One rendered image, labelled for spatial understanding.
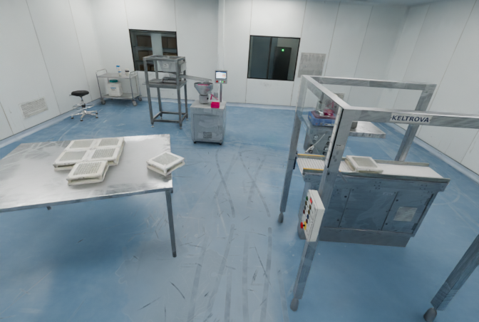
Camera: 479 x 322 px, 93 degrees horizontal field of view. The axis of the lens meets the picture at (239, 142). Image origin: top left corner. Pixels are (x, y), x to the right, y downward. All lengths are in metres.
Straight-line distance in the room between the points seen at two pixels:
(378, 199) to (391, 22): 5.84
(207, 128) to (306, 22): 4.11
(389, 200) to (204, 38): 5.83
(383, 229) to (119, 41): 7.35
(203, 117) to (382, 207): 3.11
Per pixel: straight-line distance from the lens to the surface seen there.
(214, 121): 4.33
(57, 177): 2.45
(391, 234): 3.06
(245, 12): 6.86
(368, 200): 2.64
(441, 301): 2.60
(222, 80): 4.50
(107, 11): 7.83
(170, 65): 5.12
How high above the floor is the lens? 2.03
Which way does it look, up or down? 26 degrees down
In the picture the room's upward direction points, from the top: 3 degrees clockwise
